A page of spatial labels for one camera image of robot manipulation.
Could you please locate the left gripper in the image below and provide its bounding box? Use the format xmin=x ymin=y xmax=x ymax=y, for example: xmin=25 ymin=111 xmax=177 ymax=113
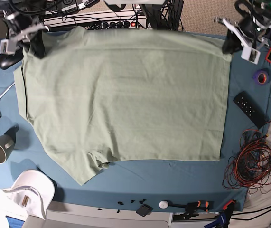
xmin=215 ymin=16 xmax=271 ymax=54

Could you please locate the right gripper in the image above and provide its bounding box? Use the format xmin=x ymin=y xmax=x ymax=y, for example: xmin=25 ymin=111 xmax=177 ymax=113
xmin=3 ymin=14 xmax=50 ymax=59

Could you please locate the light green T-shirt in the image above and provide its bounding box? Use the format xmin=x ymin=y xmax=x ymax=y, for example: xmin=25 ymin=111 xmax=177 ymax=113
xmin=14 ymin=27 xmax=232 ymax=185

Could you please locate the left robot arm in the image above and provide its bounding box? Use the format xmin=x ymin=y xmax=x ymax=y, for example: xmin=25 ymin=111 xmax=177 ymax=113
xmin=214 ymin=0 xmax=271 ymax=61

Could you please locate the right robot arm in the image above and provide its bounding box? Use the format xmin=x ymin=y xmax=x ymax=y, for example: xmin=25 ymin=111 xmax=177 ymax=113
xmin=0 ymin=0 xmax=50 ymax=58

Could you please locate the black computer mouse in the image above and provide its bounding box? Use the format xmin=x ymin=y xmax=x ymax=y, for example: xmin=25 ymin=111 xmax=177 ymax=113
xmin=0 ymin=49 xmax=23 ymax=70

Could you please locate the purple tape roll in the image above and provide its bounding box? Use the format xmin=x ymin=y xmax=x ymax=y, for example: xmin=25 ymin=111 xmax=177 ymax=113
xmin=252 ymin=69 xmax=270 ymax=86

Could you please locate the white power strip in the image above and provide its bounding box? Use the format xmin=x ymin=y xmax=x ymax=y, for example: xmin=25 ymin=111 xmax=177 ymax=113
xmin=87 ymin=19 xmax=148 ymax=30

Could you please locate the black remote control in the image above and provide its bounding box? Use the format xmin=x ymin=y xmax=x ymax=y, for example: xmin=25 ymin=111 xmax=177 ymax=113
xmin=233 ymin=91 xmax=266 ymax=129

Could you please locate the blue table cloth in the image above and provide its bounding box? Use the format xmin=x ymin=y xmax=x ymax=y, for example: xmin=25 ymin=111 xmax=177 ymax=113
xmin=0 ymin=30 xmax=271 ymax=212

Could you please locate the grey ceramic mug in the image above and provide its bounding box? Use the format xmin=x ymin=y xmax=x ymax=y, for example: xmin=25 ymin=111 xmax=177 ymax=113
xmin=0 ymin=134 xmax=15 ymax=164

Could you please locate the white baseball cap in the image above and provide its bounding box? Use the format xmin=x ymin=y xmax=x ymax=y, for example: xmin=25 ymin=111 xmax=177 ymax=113
xmin=2 ymin=170 xmax=55 ymax=220

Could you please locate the black orange bar clamp bottom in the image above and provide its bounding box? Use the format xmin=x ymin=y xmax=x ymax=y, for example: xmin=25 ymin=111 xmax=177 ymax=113
xmin=168 ymin=201 xmax=210 ymax=214

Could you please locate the blue black clamp bottom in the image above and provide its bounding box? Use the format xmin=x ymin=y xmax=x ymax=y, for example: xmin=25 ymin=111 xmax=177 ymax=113
xmin=204 ymin=200 xmax=236 ymax=228

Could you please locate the white round puck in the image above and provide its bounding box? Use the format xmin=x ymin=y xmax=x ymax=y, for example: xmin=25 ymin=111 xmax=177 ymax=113
xmin=159 ymin=200 xmax=169 ymax=209

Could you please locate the black square plate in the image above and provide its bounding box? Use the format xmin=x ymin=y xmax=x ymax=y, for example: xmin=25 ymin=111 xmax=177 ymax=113
xmin=136 ymin=204 xmax=153 ymax=217

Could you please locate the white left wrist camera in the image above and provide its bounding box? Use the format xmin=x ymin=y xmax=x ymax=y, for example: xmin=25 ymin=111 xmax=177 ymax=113
xmin=241 ymin=47 xmax=261 ymax=65

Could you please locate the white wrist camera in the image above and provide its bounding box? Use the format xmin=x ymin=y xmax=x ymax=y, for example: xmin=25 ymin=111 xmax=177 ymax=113
xmin=0 ymin=39 xmax=22 ymax=55
xmin=241 ymin=47 xmax=261 ymax=65

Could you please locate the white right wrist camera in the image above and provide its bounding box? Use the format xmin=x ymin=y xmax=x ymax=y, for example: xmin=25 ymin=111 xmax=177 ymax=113
xmin=0 ymin=39 xmax=22 ymax=55

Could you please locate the red black wire bundle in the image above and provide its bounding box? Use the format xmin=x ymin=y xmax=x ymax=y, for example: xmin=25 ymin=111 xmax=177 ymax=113
xmin=222 ymin=118 xmax=271 ymax=196

